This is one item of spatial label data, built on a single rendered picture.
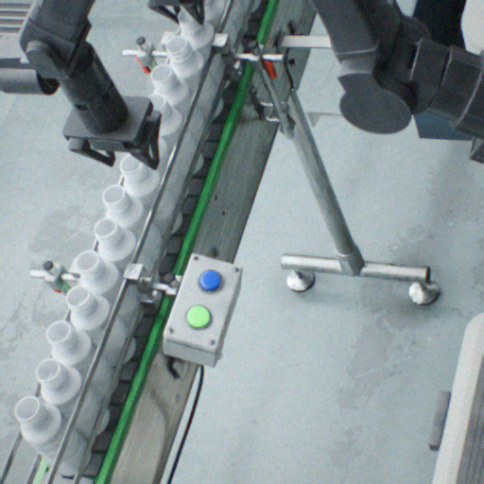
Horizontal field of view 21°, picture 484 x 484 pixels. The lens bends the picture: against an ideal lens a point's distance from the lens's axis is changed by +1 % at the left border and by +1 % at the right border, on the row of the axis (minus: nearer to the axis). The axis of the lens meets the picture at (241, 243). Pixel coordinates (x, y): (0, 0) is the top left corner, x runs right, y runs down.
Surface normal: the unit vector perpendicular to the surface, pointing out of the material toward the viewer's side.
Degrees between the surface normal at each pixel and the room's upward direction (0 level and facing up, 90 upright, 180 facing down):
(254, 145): 90
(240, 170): 90
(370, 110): 89
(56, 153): 0
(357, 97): 89
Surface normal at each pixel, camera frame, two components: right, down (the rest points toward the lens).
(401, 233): -0.28, -0.55
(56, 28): -0.22, 0.85
